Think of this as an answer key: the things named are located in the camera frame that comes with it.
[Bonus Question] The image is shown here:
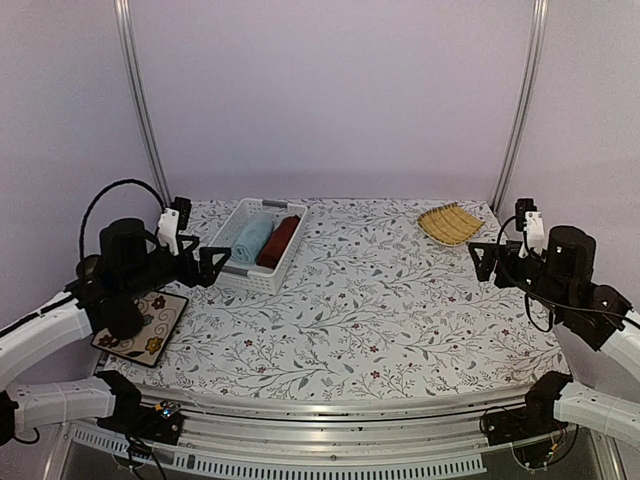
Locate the white perforated plastic basket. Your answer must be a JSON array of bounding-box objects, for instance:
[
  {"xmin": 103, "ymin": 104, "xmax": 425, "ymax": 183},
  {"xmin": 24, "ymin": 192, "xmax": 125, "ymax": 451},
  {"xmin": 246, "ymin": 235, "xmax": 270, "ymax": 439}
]
[{"xmin": 209, "ymin": 198, "xmax": 309, "ymax": 295}]

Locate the left aluminium frame post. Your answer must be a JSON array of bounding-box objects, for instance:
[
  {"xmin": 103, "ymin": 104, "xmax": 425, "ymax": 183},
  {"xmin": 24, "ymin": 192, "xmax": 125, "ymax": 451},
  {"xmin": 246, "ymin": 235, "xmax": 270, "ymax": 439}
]
[{"xmin": 114, "ymin": 0, "xmax": 171, "ymax": 203}]

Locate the front aluminium rail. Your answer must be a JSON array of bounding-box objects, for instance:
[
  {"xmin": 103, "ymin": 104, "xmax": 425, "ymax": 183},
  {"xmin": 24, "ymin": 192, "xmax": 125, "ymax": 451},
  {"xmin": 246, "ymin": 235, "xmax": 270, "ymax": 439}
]
[{"xmin": 44, "ymin": 384, "xmax": 621, "ymax": 480}]

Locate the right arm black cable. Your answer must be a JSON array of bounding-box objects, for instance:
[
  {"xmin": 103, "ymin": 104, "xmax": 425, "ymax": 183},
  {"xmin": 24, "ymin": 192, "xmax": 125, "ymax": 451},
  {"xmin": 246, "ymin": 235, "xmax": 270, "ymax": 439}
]
[{"xmin": 494, "ymin": 214, "xmax": 631, "ymax": 334}]

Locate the light blue towel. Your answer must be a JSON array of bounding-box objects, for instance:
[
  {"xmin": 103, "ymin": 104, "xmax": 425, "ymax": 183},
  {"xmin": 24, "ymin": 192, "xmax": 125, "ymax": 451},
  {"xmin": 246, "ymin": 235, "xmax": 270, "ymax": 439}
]
[{"xmin": 231, "ymin": 212, "xmax": 274, "ymax": 265}]

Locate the aluminium frame post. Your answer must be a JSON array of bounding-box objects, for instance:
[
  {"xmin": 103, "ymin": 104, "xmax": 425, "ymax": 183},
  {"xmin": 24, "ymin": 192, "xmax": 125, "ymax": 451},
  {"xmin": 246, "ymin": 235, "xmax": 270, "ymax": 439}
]
[
  {"xmin": 114, "ymin": 0, "xmax": 171, "ymax": 203},
  {"xmin": 489, "ymin": 0, "xmax": 549, "ymax": 211}
]

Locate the woven bamboo tray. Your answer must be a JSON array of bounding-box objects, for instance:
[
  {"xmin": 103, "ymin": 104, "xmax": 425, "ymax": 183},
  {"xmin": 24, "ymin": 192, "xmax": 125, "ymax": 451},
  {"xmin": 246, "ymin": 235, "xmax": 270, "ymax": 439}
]
[{"xmin": 417, "ymin": 202, "xmax": 485, "ymax": 246}]

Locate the floral square ceramic plate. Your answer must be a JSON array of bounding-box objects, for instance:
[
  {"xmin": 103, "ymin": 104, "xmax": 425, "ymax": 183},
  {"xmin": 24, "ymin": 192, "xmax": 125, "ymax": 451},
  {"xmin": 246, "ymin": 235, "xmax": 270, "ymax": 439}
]
[{"xmin": 91, "ymin": 291, "xmax": 189, "ymax": 368}]

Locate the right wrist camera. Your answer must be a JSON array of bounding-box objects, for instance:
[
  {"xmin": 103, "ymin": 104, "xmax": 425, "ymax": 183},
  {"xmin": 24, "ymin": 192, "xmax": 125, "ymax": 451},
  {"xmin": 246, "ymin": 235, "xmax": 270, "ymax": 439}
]
[{"xmin": 515, "ymin": 198, "xmax": 546, "ymax": 258}]

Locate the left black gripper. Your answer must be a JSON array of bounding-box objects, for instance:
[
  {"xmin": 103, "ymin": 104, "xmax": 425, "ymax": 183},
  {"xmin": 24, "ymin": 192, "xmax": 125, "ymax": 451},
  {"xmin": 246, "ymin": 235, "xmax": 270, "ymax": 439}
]
[{"xmin": 122, "ymin": 234, "xmax": 232, "ymax": 301}]

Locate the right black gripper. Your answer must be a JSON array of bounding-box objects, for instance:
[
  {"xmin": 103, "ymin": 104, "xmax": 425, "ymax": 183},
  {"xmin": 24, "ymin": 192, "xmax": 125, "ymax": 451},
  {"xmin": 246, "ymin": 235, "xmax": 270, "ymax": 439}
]
[{"xmin": 470, "ymin": 241, "xmax": 570, "ymax": 316}]

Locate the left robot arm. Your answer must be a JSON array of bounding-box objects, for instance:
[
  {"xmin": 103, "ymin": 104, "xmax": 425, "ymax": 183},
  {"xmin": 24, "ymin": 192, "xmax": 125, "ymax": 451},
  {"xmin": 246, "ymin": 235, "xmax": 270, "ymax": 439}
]
[{"xmin": 1, "ymin": 209, "xmax": 231, "ymax": 443}]

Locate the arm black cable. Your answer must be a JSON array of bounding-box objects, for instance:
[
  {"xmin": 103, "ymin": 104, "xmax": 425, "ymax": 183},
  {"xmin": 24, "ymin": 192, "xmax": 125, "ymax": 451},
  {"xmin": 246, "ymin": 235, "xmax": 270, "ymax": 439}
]
[
  {"xmin": 79, "ymin": 179, "xmax": 169, "ymax": 261},
  {"xmin": 494, "ymin": 214, "xmax": 631, "ymax": 334}
]

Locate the right aluminium frame post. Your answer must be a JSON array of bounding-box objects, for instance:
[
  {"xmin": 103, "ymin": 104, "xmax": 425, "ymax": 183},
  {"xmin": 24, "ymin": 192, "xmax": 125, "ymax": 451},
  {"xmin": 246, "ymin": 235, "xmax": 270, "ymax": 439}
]
[{"xmin": 489, "ymin": 0, "xmax": 549, "ymax": 211}]

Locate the floral patterned table mat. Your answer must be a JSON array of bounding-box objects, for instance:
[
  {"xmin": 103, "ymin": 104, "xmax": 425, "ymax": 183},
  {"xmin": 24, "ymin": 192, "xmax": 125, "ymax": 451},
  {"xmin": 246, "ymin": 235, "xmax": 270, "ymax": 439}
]
[{"xmin": 106, "ymin": 199, "xmax": 567, "ymax": 403}]

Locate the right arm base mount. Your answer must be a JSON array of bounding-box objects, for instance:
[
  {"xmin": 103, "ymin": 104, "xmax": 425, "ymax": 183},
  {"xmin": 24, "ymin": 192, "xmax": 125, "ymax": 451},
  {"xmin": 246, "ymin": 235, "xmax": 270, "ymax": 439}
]
[{"xmin": 479, "ymin": 400, "xmax": 569, "ymax": 446}]

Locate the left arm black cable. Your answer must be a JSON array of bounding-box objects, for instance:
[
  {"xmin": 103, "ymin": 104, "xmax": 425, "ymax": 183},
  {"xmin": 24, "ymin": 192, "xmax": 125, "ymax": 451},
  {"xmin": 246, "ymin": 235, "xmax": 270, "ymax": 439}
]
[{"xmin": 79, "ymin": 179, "xmax": 169, "ymax": 261}]

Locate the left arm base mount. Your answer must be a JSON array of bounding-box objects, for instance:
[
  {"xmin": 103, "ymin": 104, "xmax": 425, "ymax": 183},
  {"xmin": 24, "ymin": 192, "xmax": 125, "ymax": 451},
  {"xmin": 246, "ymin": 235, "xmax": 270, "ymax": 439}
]
[{"xmin": 97, "ymin": 400, "xmax": 185, "ymax": 446}]

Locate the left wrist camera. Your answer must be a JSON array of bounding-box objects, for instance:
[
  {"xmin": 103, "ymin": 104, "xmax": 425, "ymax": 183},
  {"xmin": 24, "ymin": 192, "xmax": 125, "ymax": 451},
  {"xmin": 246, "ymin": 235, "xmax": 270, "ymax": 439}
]
[{"xmin": 156, "ymin": 196, "xmax": 192, "ymax": 256}]

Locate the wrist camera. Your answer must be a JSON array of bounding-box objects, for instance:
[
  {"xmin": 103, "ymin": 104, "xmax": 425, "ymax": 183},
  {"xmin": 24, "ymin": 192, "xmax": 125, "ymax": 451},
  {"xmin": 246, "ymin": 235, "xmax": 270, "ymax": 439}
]
[
  {"xmin": 515, "ymin": 198, "xmax": 546, "ymax": 258},
  {"xmin": 156, "ymin": 196, "xmax": 192, "ymax": 256}
]

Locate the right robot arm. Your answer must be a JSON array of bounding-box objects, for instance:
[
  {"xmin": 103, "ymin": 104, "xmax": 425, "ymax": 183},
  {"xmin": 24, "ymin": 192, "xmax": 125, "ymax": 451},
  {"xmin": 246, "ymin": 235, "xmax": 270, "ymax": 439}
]
[{"xmin": 468, "ymin": 225, "xmax": 639, "ymax": 446}]

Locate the dark red towel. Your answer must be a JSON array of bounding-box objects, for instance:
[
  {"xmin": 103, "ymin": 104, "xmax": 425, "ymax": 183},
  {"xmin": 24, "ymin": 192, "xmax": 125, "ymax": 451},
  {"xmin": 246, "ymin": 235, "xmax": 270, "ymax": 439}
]
[{"xmin": 256, "ymin": 215, "xmax": 300, "ymax": 269}]

